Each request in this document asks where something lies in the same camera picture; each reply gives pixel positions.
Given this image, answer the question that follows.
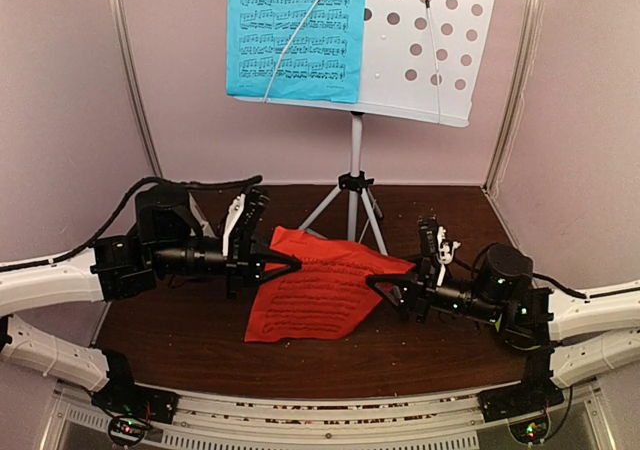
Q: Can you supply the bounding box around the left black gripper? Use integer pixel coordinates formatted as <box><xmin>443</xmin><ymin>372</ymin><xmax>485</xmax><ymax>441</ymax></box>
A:
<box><xmin>150</xmin><ymin>232</ymin><xmax>302</xmax><ymax>301</ymax></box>

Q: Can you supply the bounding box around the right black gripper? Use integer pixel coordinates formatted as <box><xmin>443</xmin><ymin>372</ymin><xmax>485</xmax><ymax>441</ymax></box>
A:
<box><xmin>366</xmin><ymin>254</ymin><xmax>504</xmax><ymax>327</ymax></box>

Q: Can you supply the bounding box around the red sheet music page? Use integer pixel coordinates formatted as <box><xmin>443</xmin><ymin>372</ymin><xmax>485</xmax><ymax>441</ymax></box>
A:
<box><xmin>244</xmin><ymin>226</ymin><xmax>413</xmax><ymax>343</ymax></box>

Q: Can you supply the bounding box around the blue sheet music page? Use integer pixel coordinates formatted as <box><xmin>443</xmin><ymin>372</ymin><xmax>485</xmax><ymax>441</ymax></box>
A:
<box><xmin>226</xmin><ymin>0</ymin><xmax>365</xmax><ymax>104</ymax></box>

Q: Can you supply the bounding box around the white folding music stand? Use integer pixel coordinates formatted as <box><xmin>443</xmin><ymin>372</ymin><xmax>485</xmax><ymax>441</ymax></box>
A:
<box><xmin>234</xmin><ymin>0</ymin><xmax>495</xmax><ymax>241</ymax></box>

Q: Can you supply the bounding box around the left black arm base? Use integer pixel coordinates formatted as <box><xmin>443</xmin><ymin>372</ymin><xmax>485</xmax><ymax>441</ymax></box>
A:
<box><xmin>91</xmin><ymin>350</ymin><xmax>179</xmax><ymax>424</ymax></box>

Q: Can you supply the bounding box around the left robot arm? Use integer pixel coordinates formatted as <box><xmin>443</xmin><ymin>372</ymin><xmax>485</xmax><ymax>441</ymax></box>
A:
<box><xmin>1</xmin><ymin>177</ymin><xmax>301</xmax><ymax>414</ymax></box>

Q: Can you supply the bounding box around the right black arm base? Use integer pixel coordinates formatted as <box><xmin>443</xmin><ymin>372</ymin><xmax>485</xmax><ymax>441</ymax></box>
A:
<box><xmin>477</xmin><ymin>351</ymin><xmax>564</xmax><ymax>423</ymax></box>

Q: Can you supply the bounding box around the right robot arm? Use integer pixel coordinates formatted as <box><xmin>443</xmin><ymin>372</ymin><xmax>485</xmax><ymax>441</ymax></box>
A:
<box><xmin>366</xmin><ymin>217</ymin><xmax>639</xmax><ymax>412</ymax></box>

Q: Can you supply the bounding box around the white wedge-shaped holder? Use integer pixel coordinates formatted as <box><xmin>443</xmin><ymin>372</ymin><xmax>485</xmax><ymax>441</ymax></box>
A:
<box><xmin>190</xmin><ymin>196</ymin><xmax>214</xmax><ymax>237</ymax></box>

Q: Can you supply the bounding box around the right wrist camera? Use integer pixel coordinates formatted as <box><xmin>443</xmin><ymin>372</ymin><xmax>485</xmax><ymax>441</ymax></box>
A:
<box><xmin>436</xmin><ymin>226</ymin><xmax>461</xmax><ymax>287</ymax></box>

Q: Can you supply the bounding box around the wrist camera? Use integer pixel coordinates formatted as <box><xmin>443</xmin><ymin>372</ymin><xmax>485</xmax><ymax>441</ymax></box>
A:
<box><xmin>436</xmin><ymin>226</ymin><xmax>461</xmax><ymax>287</ymax></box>
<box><xmin>221</xmin><ymin>192</ymin><xmax>246</xmax><ymax>258</ymax></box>

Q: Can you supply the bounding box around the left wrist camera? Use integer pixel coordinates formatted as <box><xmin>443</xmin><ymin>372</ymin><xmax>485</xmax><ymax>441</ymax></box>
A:
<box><xmin>221</xmin><ymin>192</ymin><xmax>246</xmax><ymax>258</ymax></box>

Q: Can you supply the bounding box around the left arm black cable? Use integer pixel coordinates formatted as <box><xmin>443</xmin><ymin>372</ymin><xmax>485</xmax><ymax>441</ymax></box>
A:
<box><xmin>0</xmin><ymin>174</ymin><xmax>264</xmax><ymax>271</ymax></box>

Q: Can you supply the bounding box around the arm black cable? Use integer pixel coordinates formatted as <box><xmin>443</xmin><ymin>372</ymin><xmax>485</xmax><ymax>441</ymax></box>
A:
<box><xmin>459</xmin><ymin>259</ymin><xmax>640</xmax><ymax>301</ymax></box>
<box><xmin>0</xmin><ymin>174</ymin><xmax>264</xmax><ymax>271</ymax></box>

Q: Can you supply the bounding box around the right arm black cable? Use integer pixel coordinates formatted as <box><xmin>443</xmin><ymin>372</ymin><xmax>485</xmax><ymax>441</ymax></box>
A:
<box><xmin>459</xmin><ymin>259</ymin><xmax>640</xmax><ymax>301</ymax></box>

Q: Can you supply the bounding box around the left aluminium corner post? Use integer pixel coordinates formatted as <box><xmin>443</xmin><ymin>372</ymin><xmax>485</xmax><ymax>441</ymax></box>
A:
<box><xmin>108</xmin><ymin>0</ymin><xmax>163</xmax><ymax>177</ymax></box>

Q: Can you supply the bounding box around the aluminium corner post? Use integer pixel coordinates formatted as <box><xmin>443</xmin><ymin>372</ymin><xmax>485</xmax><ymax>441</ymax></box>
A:
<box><xmin>484</xmin><ymin>0</ymin><xmax>544</xmax><ymax>199</ymax></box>
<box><xmin>108</xmin><ymin>0</ymin><xmax>163</xmax><ymax>177</ymax></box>

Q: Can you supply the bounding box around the right aluminium corner post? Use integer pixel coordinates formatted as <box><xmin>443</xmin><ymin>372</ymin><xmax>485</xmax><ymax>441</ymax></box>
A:
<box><xmin>484</xmin><ymin>0</ymin><xmax>544</xmax><ymax>199</ymax></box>

